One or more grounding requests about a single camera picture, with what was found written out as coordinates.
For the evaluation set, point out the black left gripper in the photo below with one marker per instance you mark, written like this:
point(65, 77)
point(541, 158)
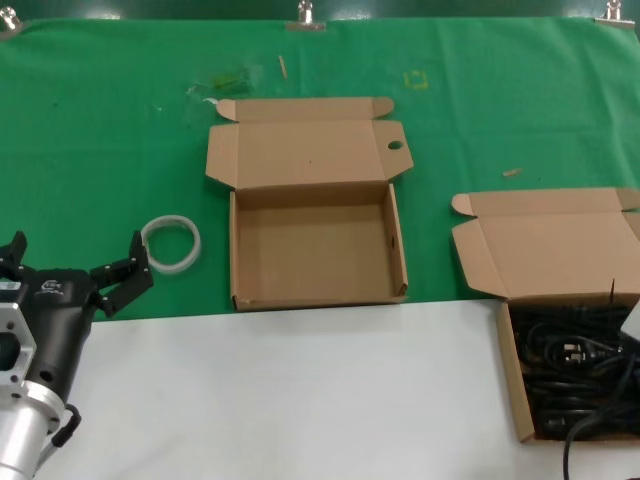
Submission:
point(60, 310)

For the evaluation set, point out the black zip tie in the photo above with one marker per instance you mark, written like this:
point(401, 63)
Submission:
point(612, 290)

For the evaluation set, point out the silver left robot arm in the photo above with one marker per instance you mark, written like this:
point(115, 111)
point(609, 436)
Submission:
point(20, 435)

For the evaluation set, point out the empty open cardboard box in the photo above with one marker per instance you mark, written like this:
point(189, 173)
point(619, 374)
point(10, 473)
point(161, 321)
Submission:
point(310, 250)

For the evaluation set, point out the clear tape roll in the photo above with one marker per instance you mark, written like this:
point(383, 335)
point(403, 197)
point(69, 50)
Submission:
point(172, 267)

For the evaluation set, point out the green cloth table cover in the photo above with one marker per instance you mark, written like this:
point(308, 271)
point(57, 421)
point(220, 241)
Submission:
point(100, 150)

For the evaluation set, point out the small white scrap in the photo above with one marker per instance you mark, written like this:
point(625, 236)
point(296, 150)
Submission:
point(209, 100)

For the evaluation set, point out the clear plastic bag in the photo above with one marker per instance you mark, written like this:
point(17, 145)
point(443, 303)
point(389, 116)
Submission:
point(230, 80)

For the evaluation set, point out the metal binder clip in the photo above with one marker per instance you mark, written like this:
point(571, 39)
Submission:
point(614, 17)
point(305, 24)
point(7, 25)

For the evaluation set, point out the thin wooden stick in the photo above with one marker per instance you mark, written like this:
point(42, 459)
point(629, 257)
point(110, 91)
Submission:
point(283, 66)

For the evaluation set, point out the short wooden chip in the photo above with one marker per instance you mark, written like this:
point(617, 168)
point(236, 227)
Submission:
point(512, 172)

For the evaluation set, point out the silver left wrist bracket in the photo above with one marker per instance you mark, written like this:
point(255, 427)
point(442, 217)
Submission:
point(15, 360)

